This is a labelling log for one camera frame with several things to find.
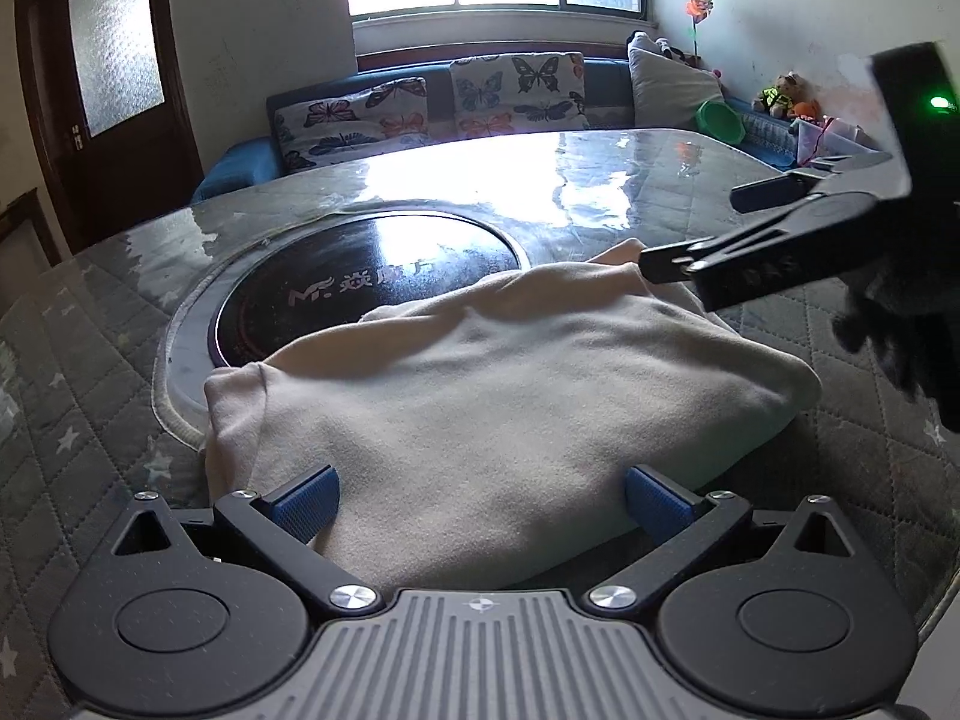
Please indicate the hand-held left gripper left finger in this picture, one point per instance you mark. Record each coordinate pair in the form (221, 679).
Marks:
(304, 501)

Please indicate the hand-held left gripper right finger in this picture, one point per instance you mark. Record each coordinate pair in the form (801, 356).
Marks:
(656, 506)

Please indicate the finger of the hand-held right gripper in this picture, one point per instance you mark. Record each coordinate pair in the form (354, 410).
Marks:
(780, 255)
(780, 191)

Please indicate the cream sweater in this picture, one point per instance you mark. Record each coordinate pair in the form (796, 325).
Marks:
(487, 405)

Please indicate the orange toy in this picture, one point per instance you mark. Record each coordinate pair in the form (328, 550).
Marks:
(804, 109)

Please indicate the green plastic basin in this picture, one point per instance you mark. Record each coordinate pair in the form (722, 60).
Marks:
(720, 120)

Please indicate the teddy bear toy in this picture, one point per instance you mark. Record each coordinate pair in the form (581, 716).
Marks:
(781, 94)

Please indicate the grey pillow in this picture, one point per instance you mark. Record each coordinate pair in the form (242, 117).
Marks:
(667, 86)

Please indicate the black white plush toy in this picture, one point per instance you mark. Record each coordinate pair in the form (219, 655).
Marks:
(671, 47)

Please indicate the colourful pinwheel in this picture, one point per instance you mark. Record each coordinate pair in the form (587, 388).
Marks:
(697, 7)

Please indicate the round black induction cooktop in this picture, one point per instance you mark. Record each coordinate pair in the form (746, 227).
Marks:
(360, 262)

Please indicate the butterfly print cushion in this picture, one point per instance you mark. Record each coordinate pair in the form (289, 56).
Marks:
(517, 94)
(345, 124)

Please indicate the blue sofa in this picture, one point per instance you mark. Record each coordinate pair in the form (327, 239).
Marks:
(232, 172)

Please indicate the brown wooden door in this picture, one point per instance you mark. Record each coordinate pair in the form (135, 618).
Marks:
(127, 165)

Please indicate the brown wooden cabinet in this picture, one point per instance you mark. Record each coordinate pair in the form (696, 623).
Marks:
(26, 240)

